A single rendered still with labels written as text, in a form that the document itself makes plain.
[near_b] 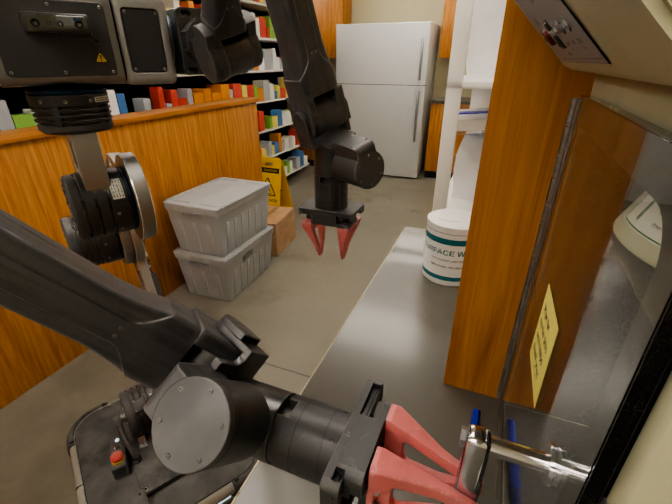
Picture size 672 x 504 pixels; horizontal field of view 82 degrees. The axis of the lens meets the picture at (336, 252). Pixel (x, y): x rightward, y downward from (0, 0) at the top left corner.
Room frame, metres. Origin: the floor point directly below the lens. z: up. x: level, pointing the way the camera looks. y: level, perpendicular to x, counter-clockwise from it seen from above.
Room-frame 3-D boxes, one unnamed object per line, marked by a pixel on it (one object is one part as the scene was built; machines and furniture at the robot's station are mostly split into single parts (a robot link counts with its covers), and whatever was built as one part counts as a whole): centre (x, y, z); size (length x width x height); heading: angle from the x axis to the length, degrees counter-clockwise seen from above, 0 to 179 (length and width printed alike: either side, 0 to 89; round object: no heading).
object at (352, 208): (0.64, 0.01, 1.21); 0.10 x 0.07 x 0.07; 68
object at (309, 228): (0.64, 0.02, 1.14); 0.07 x 0.07 x 0.09; 68
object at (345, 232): (0.64, 0.00, 1.14); 0.07 x 0.07 x 0.09; 68
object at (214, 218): (2.41, 0.75, 0.49); 0.60 x 0.42 x 0.33; 158
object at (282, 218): (2.99, 0.56, 0.14); 0.41 x 0.32 x 0.28; 164
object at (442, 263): (0.84, -0.28, 1.02); 0.13 x 0.13 x 0.15
